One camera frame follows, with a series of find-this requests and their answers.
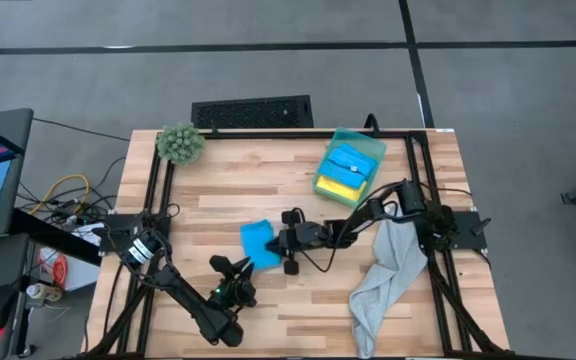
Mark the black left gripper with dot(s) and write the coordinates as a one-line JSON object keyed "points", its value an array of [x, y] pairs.
{"points": [[235, 292]]}

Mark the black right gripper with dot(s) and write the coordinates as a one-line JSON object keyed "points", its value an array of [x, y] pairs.
{"points": [[308, 237]]}

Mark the blue microfiber towel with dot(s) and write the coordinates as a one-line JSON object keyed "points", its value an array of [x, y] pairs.
{"points": [[345, 162], [258, 245]]}

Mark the yellow microfiber towel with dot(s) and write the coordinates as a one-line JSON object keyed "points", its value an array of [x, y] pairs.
{"points": [[338, 190]]}

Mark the grey microfiber towel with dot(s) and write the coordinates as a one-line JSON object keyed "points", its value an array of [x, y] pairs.
{"points": [[393, 265]]}

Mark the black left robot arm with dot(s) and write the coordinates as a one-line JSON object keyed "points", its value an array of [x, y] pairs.
{"points": [[188, 300]]}

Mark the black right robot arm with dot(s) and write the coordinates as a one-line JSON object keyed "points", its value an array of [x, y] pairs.
{"points": [[368, 215]]}

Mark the black keyboard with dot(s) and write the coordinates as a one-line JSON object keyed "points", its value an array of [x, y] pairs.
{"points": [[253, 112]]}

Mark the green artificial plant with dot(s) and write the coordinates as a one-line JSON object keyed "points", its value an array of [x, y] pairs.
{"points": [[180, 144]]}

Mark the green translucent plastic bin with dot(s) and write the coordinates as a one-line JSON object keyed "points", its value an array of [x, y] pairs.
{"points": [[375, 145]]}

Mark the white box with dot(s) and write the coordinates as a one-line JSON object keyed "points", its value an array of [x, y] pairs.
{"points": [[85, 270]]}

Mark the red and white package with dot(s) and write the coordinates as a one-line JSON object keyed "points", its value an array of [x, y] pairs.
{"points": [[55, 267]]}

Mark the tape roll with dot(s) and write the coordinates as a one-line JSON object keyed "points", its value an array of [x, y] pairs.
{"points": [[40, 292]]}

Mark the black aluminium table frame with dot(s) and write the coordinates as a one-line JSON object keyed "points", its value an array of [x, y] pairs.
{"points": [[138, 320]]}

